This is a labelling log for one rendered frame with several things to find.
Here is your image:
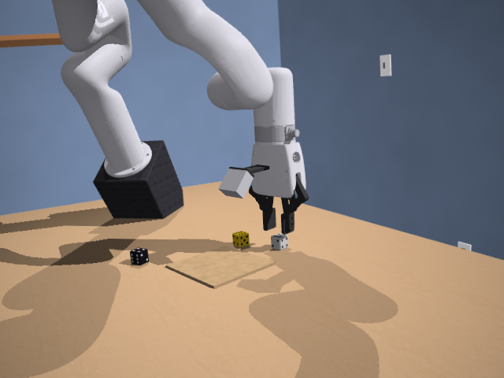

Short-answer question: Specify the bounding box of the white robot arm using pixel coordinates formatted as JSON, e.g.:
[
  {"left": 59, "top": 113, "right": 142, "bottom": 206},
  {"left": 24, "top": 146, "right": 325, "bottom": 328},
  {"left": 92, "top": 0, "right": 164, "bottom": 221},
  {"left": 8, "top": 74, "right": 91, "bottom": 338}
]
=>
[{"left": 52, "top": 0, "right": 299, "bottom": 198}]

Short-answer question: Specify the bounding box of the tan flat mat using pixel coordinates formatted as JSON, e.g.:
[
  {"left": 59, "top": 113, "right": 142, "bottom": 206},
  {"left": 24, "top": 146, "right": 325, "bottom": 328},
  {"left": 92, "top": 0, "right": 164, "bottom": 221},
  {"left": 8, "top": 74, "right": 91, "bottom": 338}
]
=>
[{"left": 166, "top": 246, "right": 276, "bottom": 288}]

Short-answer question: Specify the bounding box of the yellow die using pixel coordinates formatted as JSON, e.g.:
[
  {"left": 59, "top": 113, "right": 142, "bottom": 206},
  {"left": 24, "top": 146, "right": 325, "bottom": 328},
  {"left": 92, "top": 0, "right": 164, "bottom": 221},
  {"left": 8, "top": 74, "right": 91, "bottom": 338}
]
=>
[{"left": 232, "top": 231, "right": 250, "bottom": 247}]

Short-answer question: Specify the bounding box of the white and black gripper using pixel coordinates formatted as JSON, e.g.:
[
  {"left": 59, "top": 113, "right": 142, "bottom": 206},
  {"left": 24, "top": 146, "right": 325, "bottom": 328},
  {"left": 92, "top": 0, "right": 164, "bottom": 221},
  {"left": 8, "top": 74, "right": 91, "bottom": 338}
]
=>
[{"left": 249, "top": 140, "right": 309, "bottom": 235}]

